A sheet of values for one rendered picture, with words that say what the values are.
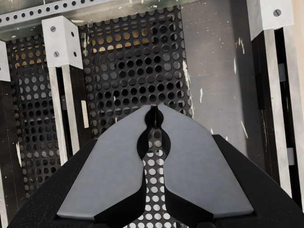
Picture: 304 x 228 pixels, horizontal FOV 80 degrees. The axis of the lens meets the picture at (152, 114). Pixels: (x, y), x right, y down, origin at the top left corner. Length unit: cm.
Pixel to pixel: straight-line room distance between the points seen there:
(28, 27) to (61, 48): 14
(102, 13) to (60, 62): 17
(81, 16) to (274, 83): 50
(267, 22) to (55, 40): 50
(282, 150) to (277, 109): 9
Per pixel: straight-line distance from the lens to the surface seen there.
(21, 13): 68
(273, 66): 48
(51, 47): 57
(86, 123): 56
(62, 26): 57
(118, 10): 56
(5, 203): 71
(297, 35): 58
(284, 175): 51
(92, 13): 57
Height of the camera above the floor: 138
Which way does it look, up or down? 31 degrees down
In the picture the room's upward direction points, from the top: 179 degrees clockwise
